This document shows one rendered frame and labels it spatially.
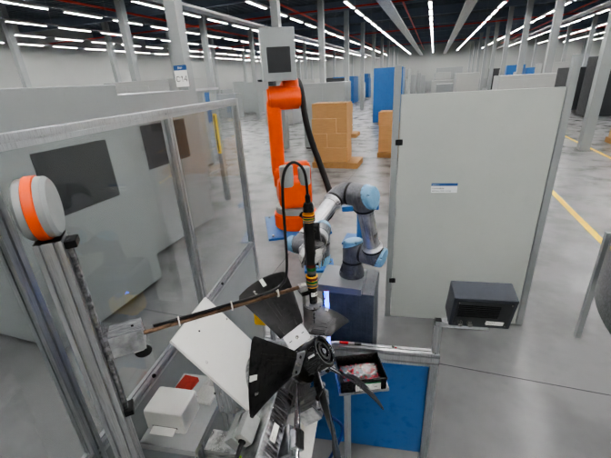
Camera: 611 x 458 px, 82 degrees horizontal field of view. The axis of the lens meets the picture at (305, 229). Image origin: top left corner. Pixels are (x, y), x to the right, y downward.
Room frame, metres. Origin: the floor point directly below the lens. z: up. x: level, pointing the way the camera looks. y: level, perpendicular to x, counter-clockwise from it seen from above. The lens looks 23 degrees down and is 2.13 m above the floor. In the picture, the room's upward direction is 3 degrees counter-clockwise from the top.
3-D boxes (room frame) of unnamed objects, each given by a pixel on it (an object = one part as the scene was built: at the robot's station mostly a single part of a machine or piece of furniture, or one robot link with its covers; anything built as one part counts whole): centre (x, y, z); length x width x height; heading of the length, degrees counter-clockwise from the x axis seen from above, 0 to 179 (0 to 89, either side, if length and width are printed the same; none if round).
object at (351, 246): (1.85, -0.28, 1.20); 0.13 x 0.12 x 0.14; 52
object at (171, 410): (1.04, 0.59, 0.91); 0.17 x 0.16 x 0.11; 78
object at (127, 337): (0.86, 0.56, 1.45); 0.10 x 0.07 x 0.08; 113
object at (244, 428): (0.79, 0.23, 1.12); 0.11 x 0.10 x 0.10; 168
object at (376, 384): (1.27, -0.22, 0.84); 0.22 x 0.17 x 0.07; 94
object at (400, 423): (1.44, -0.18, 0.45); 0.82 x 0.01 x 0.66; 78
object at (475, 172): (2.68, -1.31, 1.10); 1.21 x 0.05 x 2.20; 78
